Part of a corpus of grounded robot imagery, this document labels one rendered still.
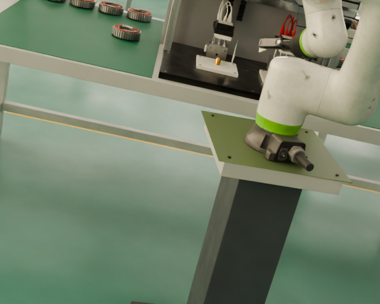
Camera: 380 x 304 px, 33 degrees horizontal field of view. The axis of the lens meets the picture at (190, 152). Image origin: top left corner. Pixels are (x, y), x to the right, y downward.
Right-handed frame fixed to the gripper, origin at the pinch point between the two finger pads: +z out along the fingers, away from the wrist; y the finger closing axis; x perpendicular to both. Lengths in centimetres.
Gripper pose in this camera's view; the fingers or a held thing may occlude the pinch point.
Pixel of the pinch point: (280, 52)
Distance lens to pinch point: 216.0
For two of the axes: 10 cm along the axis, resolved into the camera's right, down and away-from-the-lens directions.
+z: -2.3, -0.3, 9.7
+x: 2.0, -9.8, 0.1
